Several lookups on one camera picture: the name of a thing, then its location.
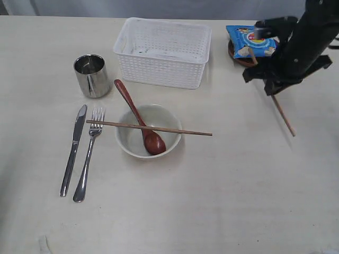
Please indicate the grey speckled ceramic bowl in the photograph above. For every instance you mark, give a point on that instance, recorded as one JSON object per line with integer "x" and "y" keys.
{"x": 131, "y": 140}

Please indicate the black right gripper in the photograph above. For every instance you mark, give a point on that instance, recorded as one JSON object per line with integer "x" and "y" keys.
{"x": 301, "y": 57}

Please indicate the white perforated plastic basket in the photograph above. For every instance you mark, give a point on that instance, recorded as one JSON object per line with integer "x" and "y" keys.
{"x": 163, "y": 53}

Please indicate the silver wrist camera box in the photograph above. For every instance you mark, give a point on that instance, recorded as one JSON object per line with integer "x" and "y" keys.
{"x": 278, "y": 27}

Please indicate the silver metal table knife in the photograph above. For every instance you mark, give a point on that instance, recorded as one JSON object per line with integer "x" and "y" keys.
{"x": 78, "y": 127}

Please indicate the brown wooden handled utensil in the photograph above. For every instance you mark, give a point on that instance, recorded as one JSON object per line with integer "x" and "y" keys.
{"x": 153, "y": 143}

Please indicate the shiny steel cup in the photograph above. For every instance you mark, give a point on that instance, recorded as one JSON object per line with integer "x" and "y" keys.
{"x": 90, "y": 70}

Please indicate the brown wooden chopstick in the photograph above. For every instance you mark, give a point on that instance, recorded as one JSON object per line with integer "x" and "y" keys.
{"x": 133, "y": 126}
{"x": 275, "y": 101}

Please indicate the blue chips bag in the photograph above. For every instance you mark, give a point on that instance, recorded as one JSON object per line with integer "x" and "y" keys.
{"x": 243, "y": 38}

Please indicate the silver metal fork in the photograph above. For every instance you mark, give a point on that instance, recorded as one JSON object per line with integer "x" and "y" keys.
{"x": 95, "y": 130}

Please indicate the white curtain backdrop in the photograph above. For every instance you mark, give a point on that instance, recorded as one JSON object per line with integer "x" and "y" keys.
{"x": 165, "y": 9}

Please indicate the brown round plate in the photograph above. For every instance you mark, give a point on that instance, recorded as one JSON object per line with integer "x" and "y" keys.
{"x": 246, "y": 62}

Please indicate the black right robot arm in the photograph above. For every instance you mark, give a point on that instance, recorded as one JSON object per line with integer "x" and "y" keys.
{"x": 320, "y": 17}

